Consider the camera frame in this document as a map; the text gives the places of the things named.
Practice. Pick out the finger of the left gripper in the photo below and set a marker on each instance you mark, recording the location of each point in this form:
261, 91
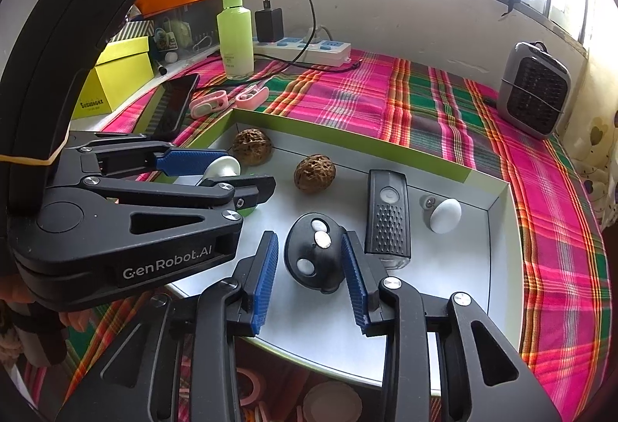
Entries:
134, 158
172, 195

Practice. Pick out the white round knob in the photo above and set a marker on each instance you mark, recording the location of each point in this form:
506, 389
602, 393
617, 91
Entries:
441, 215

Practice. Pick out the yellow shoe box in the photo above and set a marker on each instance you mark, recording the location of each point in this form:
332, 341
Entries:
122, 68

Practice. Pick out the grey small heater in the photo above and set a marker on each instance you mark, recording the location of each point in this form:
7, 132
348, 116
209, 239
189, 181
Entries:
534, 90

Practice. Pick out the white power strip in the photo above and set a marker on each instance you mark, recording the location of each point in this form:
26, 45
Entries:
324, 52

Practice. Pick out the green lotion bottle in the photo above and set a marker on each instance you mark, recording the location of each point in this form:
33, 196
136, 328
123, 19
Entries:
236, 39

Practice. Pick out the pink flat clip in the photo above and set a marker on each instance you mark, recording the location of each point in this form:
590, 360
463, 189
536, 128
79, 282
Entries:
207, 104

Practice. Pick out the pink ring clip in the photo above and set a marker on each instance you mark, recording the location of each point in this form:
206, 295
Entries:
251, 386

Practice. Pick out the black smartphone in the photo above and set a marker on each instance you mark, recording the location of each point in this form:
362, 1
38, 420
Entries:
164, 114

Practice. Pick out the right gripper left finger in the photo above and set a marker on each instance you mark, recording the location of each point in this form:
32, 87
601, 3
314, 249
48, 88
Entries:
137, 378

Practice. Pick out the pink green plaid cloth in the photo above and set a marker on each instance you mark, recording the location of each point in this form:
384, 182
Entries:
568, 311

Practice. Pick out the black bike light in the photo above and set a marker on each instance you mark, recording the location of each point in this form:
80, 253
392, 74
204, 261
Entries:
388, 230

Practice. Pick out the black charger plug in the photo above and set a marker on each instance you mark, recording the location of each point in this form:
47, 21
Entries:
269, 25

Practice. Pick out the black oval key fob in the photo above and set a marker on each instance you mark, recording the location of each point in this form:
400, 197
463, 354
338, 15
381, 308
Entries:
312, 252

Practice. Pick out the green white spool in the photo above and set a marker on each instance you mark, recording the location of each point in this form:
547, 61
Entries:
228, 167

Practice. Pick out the green white cardboard tray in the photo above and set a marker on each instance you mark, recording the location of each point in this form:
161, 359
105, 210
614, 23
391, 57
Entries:
482, 256

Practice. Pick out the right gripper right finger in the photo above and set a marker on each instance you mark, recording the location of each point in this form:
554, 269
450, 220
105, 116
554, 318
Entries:
483, 378

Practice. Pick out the heart pattern curtain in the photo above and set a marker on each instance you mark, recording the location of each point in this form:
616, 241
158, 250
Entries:
590, 139

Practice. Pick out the brown walnut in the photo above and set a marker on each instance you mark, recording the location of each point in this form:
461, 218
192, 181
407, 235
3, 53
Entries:
314, 174
251, 147

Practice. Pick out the striped green white box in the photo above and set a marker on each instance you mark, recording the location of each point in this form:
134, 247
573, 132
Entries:
134, 29

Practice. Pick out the small clear round container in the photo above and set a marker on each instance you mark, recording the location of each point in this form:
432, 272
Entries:
332, 401

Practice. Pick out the pink open clip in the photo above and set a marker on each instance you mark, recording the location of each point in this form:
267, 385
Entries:
252, 97

